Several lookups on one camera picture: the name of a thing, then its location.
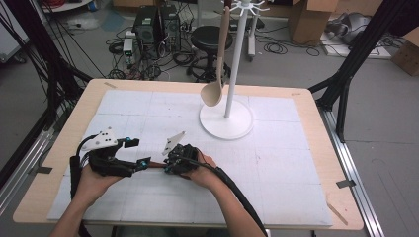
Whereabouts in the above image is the light wooden table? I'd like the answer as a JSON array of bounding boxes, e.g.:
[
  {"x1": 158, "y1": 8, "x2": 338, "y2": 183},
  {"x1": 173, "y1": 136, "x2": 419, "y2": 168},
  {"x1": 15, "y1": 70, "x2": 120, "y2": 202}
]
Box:
[{"x1": 13, "y1": 78, "x2": 365, "y2": 231}]

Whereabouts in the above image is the thin wooden stick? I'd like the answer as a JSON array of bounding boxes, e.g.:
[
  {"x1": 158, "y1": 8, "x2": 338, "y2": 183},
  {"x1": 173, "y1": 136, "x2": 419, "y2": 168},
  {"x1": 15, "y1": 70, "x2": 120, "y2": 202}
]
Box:
[{"x1": 325, "y1": 201, "x2": 349, "y2": 227}]

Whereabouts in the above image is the white round table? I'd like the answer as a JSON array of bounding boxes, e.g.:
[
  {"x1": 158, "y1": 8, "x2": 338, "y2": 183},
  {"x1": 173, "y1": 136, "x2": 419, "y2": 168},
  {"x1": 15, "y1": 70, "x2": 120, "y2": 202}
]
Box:
[{"x1": 41, "y1": 0, "x2": 94, "y2": 14}]

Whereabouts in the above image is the tangle of floor cables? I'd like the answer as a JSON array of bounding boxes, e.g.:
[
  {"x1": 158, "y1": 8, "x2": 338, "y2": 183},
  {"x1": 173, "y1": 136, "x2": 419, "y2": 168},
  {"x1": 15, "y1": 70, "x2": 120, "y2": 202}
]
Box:
[{"x1": 107, "y1": 29, "x2": 196, "y2": 81}]

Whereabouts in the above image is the large open cardboard box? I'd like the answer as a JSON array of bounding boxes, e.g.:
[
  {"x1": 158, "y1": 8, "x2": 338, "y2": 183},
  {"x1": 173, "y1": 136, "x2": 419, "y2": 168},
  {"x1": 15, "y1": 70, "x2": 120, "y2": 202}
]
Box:
[{"x1": 288, "y1": 0, "x2": 340, "y2": 46}]

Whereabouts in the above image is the black computer tower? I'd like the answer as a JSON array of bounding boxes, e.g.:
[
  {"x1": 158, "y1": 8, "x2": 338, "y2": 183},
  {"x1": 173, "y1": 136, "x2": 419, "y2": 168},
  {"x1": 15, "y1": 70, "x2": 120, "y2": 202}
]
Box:
[
  {"x1": 160, "y1": 4, "x2": 182, "y2": 52},
  {"x1": 132, "y1": 5, "x2": 160, "y2": 53}
]

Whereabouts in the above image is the black frame stand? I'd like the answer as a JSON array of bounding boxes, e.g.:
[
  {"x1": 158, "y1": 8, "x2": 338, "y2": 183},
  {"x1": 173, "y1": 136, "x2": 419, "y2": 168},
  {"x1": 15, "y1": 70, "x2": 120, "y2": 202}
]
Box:
[
  {"x1": 309, "y1": 0, "x2": 419, "y2": 142},
  {"x1": 0, "y1": 0, "x2": 95, "y2": 132}
]

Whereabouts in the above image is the white hook rack stand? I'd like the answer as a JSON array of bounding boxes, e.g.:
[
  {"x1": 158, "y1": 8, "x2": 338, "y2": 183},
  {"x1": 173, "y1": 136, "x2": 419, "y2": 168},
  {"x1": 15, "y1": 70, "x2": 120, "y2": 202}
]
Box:
[{"x1": 199, "y1": 0, "x2": 271, "y2": 141}]

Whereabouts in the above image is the small white box device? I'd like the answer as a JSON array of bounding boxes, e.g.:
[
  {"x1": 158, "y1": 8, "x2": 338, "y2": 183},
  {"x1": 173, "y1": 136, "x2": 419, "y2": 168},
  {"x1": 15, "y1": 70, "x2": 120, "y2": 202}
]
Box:
[{"x1": 123, "y1": 38, "x2": 134, "y2": 57}]

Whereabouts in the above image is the grey tape strip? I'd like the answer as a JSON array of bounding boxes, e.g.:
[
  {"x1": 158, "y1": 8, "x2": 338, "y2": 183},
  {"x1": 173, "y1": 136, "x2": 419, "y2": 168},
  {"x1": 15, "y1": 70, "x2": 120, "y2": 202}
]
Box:
[
  {"x1": 28, "y1": 166, "x2": 53, "y2": 176},
  {"x1": 335, "y1": 179, "x2": 357, "y2": 190}
]

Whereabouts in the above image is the grey bundle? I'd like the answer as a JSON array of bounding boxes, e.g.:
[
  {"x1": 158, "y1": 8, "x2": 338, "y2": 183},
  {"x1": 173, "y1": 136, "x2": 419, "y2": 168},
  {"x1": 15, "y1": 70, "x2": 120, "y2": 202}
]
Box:
[{"x1": 325, "y1": 12, "x2": 374, "y2": 45}]

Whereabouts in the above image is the small cardboard box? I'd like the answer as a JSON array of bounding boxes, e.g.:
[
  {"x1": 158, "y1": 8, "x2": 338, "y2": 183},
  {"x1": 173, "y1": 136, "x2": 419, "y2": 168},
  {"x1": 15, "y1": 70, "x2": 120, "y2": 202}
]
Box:
[{"x1": 390, "y1": 28, "x2": 419, "y2": 77}]

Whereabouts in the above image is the white cabinet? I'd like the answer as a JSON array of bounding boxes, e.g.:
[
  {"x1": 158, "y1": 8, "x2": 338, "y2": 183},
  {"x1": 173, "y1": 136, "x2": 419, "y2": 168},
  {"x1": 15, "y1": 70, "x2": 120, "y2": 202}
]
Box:
[{"x1": 0, "y1": 0, "x2": 32, "y2": 64}]

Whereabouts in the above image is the beige ladle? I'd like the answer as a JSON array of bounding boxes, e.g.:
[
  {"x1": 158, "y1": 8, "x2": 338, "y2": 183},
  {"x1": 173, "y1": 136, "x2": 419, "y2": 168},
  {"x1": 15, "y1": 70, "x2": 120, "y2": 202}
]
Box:
[{"x1": 200, "y1": 5, "x2": 231, "y2": 108}]

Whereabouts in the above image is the person's left hand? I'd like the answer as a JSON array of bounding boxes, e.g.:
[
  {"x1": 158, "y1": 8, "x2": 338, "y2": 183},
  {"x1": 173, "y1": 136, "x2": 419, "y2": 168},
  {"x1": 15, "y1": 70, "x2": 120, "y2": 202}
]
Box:
[{"x1": 72, "y1": 164, "x2": 126, "y2": 209}]

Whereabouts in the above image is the black round stool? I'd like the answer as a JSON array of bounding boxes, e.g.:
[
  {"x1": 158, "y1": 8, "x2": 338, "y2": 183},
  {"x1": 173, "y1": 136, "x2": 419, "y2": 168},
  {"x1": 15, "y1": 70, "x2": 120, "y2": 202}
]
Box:
[{"x1": 186, "y1": 25, "x2": 233, "y2": 83}]

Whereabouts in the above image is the coiled black cable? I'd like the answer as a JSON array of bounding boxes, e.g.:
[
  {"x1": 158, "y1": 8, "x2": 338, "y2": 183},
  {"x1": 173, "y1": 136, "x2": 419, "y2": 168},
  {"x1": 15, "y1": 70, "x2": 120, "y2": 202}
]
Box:
[{"x1": 263, "y1": 41, "x2": 289, "y2": 55}]

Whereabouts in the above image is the brown wooden rice paddle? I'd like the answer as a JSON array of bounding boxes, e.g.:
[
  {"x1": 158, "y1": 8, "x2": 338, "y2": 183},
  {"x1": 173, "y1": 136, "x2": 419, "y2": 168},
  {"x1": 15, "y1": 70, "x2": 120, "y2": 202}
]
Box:
[{"x1": 144, "y1": 160, "x2": 168, "y2": 170}]

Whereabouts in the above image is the white floor board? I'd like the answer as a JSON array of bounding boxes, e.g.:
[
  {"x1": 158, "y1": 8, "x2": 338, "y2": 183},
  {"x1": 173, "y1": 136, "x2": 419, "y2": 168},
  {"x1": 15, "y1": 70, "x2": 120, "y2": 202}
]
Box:
[{"x1": 320, "y1": 31, "x2": 393, "y2": 60}]

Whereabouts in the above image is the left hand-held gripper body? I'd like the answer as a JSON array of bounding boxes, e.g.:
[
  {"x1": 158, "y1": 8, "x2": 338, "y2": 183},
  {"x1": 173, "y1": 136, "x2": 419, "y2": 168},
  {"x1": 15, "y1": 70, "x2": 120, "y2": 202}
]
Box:
[{"x1": 81, "y1": 126, "x2": 139, "y2": 178}]

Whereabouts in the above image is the person's right hand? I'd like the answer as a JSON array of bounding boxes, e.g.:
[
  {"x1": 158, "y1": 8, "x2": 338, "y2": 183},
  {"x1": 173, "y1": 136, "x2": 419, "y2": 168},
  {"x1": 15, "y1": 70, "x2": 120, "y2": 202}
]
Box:
[{"x1": 179, "y1": 151, "x2": 221, "y2": 192}]

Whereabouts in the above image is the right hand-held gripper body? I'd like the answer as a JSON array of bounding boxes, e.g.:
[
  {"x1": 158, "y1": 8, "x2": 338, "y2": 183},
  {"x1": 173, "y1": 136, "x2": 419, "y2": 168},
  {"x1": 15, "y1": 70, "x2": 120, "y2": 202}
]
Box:
[{"x1": 161, "y1": 130, "x2": 200, "y2": 176}]

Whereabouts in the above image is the aluminium rail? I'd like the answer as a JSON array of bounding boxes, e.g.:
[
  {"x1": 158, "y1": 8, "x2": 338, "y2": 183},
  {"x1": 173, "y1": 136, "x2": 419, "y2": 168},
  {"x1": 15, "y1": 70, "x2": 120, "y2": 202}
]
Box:
[
  {"x1": 0, "y1": 108, "x2": 67, "y2": 215},
  {"x1": 317, "y1": 107, "x2": 384, "y2": 237}
]

